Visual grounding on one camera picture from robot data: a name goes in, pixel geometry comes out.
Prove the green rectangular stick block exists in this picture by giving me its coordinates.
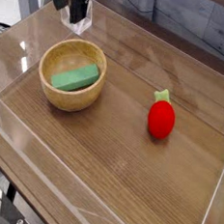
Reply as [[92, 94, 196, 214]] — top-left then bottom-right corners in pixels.
[[51, 64, 99, 92]]

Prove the clear acrylic tray enclosure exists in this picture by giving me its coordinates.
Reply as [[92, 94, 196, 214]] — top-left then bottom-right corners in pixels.
[[0, 3, 224, 224]]

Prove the red plush radish toy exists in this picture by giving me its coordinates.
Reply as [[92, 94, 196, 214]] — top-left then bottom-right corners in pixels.
[[147, 89, 176, 139]]

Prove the brown wooden bowl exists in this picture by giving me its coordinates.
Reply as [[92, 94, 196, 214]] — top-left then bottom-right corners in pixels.
[[39, 39, 107, 112]]

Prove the black bracket with screw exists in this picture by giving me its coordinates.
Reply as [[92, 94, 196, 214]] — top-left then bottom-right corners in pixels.
[[0, 195, 28, 224]]

